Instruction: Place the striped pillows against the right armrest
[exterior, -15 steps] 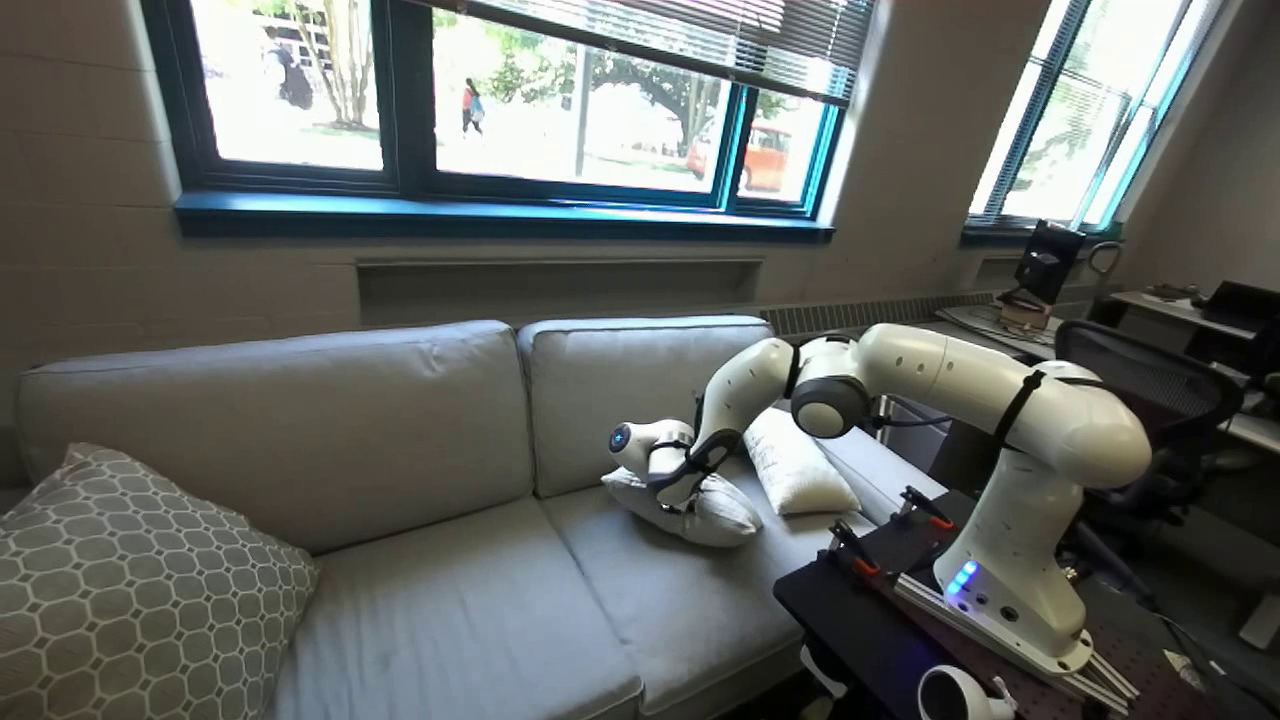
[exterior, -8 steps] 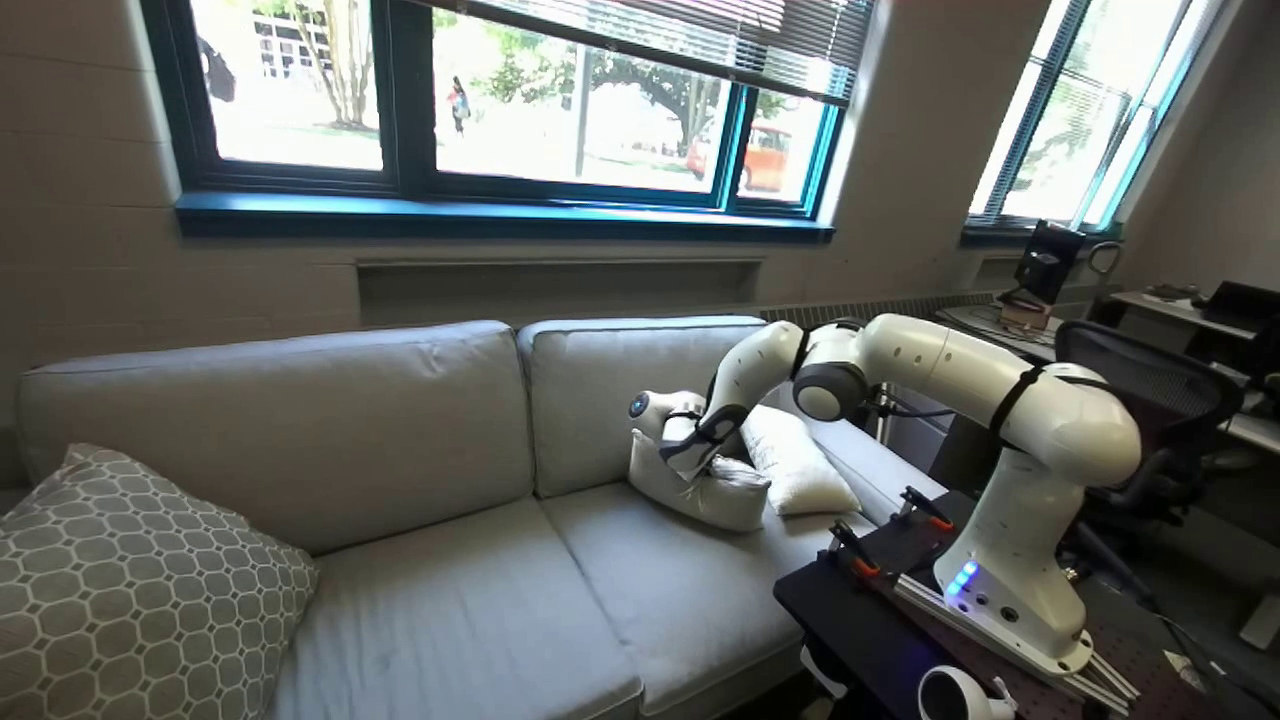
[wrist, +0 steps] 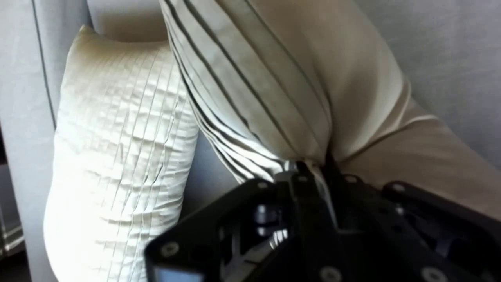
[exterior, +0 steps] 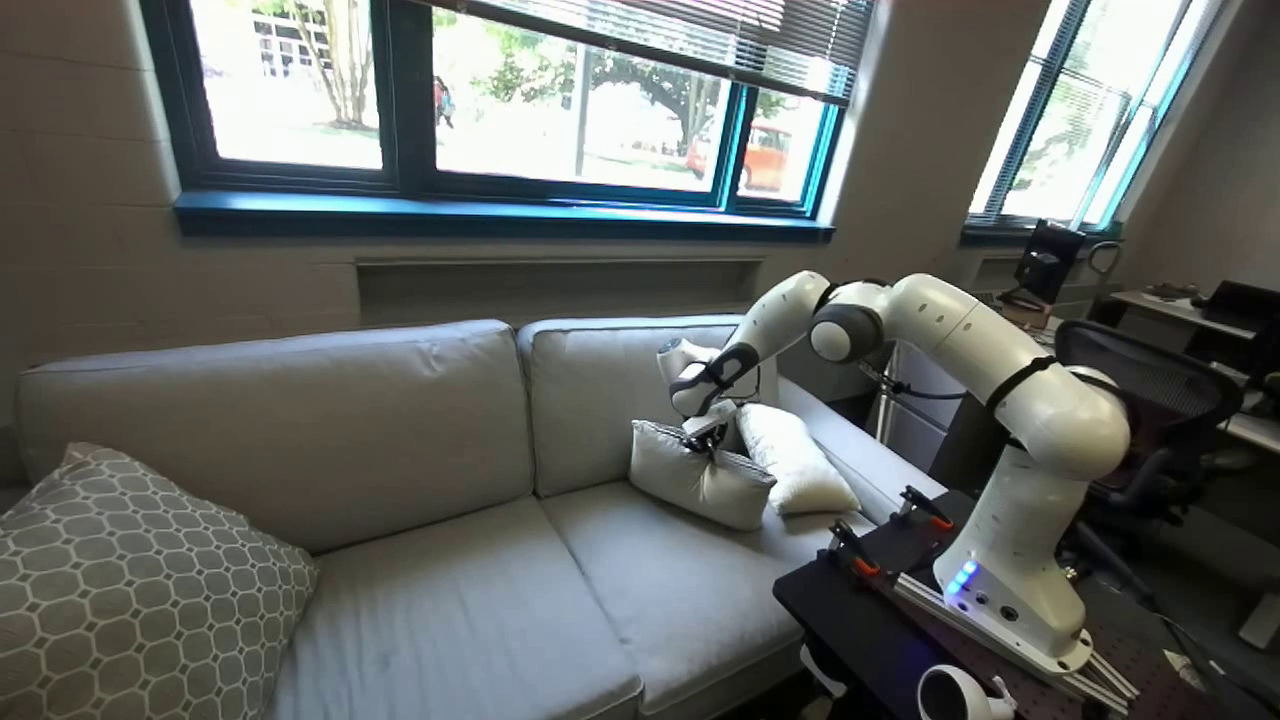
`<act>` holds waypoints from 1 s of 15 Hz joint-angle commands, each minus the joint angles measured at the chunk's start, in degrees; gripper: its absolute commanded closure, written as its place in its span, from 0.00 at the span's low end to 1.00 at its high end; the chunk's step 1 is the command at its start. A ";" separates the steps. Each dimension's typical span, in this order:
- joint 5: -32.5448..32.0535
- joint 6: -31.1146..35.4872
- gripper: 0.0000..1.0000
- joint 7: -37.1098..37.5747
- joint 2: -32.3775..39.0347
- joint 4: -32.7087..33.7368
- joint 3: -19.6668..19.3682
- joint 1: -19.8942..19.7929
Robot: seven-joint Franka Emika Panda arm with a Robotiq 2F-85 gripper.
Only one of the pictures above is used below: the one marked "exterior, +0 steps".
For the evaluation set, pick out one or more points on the wide teal framed window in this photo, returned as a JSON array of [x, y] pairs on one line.
[[401, 93]]

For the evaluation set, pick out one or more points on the light grey sofa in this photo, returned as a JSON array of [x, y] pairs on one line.
[[443, 440]]

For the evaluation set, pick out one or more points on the narrow teal framed window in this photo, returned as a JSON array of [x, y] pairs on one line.
[[1083, 104]]

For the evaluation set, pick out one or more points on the black mesh office chair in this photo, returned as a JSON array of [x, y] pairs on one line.
[[1173, 384]]

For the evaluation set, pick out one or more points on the metal robot base rail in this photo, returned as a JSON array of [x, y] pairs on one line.
[[986, 634]]

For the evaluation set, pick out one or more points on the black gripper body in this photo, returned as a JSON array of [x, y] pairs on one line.
[[707, 418]]

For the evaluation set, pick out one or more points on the cream striped pillow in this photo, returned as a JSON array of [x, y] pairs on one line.
[[685, 482], [802, 467]]

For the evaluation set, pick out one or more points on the grey lattice patterned pillow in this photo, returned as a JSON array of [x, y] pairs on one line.
[[121, 603]]

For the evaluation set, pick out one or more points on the white cup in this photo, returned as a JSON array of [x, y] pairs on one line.
[[954, 694]]

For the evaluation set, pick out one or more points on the black device on sill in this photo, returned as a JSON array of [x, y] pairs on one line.
[[1050, 262]]

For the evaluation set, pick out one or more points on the black robot table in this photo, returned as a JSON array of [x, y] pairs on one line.
[[864, 634]]

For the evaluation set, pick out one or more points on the black orange clamp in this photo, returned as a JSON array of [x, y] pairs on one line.
[[863, 560], [927, 507]]

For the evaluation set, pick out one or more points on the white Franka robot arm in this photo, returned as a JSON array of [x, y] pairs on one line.
[[1024, 401]]

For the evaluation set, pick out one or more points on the cluttered office desk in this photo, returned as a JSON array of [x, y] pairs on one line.
[[1202, 325]]

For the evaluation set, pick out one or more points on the grey window blinds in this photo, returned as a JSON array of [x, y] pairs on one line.
[[693, 34]]

